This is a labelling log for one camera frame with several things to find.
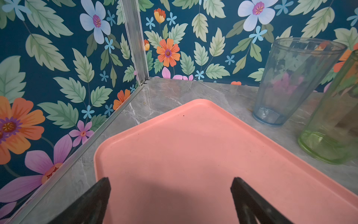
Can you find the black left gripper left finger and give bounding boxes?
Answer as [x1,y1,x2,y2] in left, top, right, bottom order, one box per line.
[50,177,111,224]

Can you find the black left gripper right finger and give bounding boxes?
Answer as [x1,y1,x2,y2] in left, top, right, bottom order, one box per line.
[230,177,292,224]

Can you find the tall green glass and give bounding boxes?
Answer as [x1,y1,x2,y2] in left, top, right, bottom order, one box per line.
[298,50,358,165]

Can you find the clear blue tall glass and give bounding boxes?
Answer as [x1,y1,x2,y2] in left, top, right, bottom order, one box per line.
[252,37,347,127]

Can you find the pink plastic tray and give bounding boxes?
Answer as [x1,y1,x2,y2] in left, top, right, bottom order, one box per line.
[94,99,358,224]

